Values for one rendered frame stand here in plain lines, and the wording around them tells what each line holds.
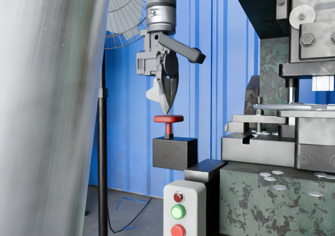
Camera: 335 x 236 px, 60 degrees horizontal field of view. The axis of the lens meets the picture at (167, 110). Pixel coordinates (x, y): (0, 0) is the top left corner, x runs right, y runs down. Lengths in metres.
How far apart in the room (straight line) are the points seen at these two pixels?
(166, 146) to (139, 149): 1.75
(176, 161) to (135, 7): 0.74
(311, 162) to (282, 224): 0.14
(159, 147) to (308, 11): 0.47
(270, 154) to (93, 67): 0.60
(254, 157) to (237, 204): 0.13
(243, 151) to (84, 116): 0.61
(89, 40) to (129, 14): 1.11
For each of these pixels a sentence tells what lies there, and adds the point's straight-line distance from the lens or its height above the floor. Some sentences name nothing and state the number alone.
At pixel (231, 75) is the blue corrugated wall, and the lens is 2.07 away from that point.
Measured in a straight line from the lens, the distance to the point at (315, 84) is 0.84.
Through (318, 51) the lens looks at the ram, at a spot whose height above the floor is 0.91.
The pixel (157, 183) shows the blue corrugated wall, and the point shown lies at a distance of 2.40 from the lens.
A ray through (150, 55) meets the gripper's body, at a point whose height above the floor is 0.91.
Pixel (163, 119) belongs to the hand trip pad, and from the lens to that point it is 0.68.
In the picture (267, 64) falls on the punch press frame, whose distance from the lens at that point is 1.05.
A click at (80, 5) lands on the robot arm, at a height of 0.85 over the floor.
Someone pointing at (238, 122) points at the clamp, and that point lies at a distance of 0.86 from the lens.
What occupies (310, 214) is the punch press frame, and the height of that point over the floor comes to 0.58.
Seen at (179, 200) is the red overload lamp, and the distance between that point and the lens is 0.59.
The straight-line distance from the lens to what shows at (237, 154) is 0.74.
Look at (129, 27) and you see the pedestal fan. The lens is 1.24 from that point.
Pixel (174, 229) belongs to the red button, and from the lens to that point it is 0.61.
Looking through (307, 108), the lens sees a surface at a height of 0.78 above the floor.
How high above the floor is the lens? 0.80
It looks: 2 degrees down
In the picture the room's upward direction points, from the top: straight up
